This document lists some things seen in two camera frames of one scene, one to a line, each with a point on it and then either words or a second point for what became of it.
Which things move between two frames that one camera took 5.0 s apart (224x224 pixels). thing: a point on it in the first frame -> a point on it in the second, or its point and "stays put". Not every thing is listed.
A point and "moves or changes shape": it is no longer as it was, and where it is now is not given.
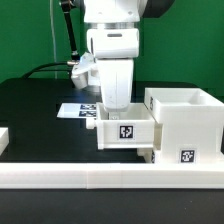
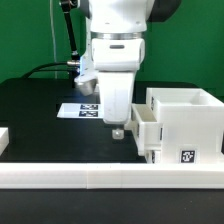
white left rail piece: x=4 y=138 stays put
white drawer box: x=123 y=130 moves or changes shape
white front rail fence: x=78 y=175 stays put
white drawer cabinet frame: x=190 y=128 stays put
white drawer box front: x=146 y=153 -> x=153 y=156
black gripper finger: x=114 y=115 -> x=118 y=134
